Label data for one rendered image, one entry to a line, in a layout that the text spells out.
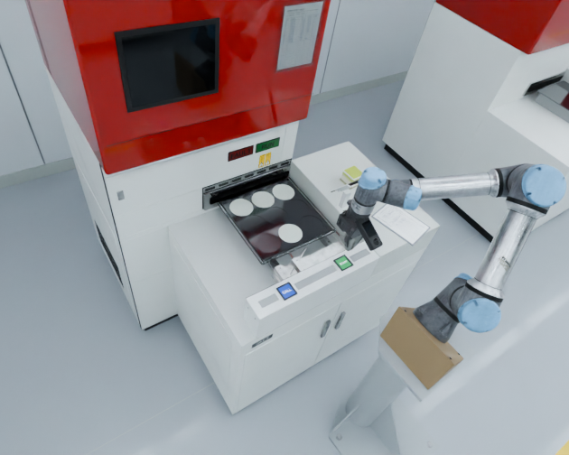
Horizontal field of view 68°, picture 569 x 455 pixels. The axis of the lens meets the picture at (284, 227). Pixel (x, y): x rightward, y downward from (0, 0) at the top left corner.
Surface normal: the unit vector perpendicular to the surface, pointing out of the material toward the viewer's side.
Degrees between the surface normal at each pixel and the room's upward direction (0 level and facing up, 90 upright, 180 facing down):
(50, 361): 0
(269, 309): 0
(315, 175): 0
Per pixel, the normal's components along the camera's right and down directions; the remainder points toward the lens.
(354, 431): 0.13, -0.65
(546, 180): -0.07, 0.06
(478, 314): -0.16, 0.30
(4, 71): 0.55, 0.68
